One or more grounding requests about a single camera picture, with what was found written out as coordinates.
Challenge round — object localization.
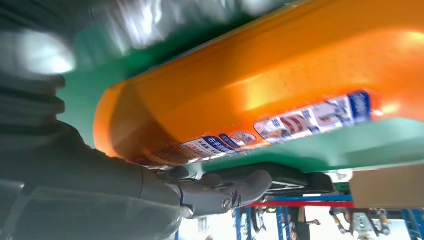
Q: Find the blue metal cart frame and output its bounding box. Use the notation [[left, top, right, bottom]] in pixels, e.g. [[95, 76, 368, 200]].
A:
[[233, 194, 355, 240], [400, 208, 424, 240]]

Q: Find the closed brown cardboard box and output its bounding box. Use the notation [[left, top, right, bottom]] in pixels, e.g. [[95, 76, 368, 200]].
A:
[[349, 163, 424, 210]]

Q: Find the open black foam case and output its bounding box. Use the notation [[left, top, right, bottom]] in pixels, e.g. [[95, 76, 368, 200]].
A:
[[211, 162, 335, 197]]

